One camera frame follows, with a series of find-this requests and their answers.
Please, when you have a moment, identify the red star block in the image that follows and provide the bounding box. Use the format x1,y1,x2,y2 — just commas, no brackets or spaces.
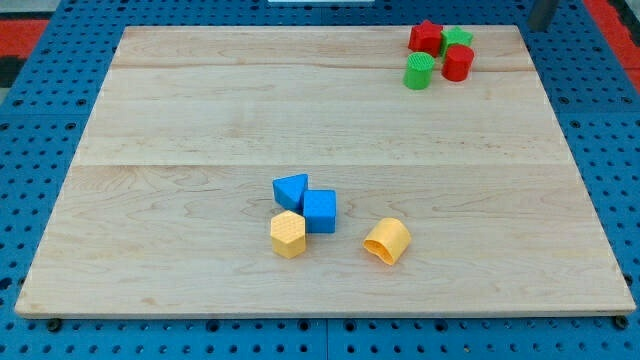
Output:
408,20,444,58

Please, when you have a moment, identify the green cylinder block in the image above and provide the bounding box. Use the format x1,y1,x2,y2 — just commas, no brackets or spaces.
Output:
403,52,435,90

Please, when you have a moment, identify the red cylinder block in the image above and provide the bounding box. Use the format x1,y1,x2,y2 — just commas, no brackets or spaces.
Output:
441,45,475,82

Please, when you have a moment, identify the wooden board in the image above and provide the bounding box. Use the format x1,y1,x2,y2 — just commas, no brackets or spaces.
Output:
15,26,635,319

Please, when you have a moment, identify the yellow hexagon block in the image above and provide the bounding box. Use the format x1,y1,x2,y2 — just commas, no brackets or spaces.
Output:
270,210,306,259

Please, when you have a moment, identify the blue cube block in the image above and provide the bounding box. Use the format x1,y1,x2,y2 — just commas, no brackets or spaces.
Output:
303,190,337,233

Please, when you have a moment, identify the blue triangle block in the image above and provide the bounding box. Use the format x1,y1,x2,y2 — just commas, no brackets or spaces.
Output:
272,174,308,212

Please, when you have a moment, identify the green star block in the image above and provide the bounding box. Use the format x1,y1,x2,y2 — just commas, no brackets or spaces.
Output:
440,26,474,58

